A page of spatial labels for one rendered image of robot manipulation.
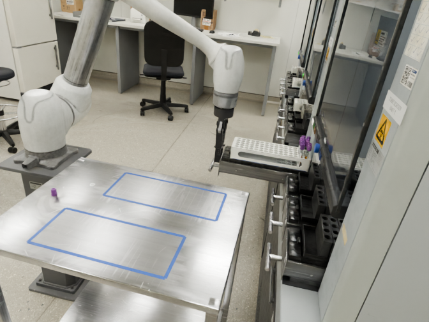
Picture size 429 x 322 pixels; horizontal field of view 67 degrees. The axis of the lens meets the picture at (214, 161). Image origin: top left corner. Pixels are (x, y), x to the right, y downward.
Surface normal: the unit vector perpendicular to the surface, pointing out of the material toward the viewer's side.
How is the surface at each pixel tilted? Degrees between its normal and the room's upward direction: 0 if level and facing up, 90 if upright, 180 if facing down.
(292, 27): 90
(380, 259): 90
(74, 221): 0
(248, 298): 0
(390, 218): 90
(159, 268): 0
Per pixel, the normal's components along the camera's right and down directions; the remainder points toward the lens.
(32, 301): 0.10, -0.88
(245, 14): -0.19, 0.44
